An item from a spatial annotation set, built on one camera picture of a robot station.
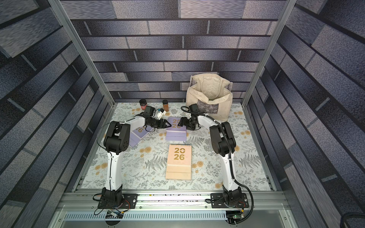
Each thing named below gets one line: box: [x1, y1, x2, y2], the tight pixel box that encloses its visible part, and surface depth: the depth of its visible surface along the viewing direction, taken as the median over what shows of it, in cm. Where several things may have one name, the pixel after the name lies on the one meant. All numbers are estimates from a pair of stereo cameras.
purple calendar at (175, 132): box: [165, 116, 187, 142], surface depth 105 cm
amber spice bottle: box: [162, 99, 170, 112], surface depth 112 cm
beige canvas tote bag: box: [185, 73, 234, 122], surface depth 102 cm
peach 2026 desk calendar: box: [165, 143, 193, 181], surface depth 85 cm
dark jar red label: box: [139, 98, 148, 111], surface depth 115 cm
